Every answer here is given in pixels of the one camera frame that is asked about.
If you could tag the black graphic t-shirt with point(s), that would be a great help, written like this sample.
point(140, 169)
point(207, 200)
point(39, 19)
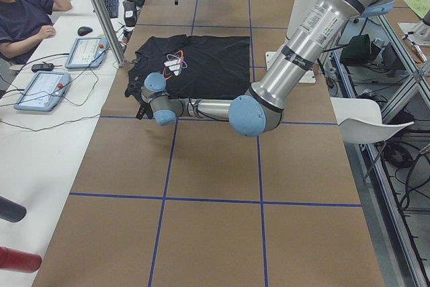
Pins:
point(216, 67)

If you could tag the black device with label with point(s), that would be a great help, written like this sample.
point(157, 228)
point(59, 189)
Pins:
point(130, 13)

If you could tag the black keyboard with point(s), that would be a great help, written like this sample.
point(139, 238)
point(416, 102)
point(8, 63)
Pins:
point(111, 7)

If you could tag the far teach pendant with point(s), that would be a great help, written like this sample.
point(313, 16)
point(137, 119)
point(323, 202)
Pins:
point(87, 53)

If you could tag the teach pendant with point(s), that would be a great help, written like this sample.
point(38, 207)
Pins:
point(87, 53)
point(43, 92)

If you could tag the black computer mouse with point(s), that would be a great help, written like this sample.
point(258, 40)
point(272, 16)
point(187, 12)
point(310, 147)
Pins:
point(84, 30)

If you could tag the near teach pendant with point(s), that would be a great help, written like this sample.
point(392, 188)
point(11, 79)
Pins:
point(43, 92)

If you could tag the black handheld remote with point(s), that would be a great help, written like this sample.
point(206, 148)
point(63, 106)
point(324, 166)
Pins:
point(42, 67)

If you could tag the seated person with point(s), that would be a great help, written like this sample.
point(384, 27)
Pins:
point(25, 24)

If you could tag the dark grey cylinder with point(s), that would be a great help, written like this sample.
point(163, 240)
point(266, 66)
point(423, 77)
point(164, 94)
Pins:
point(11, 211)

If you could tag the red cylinder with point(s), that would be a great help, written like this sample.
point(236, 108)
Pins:
point(19, 261)

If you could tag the white chair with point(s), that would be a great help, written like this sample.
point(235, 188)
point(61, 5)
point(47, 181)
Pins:
point(360, 121)

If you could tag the aluminium frame post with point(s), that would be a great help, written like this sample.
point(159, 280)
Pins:
point(109, 32)

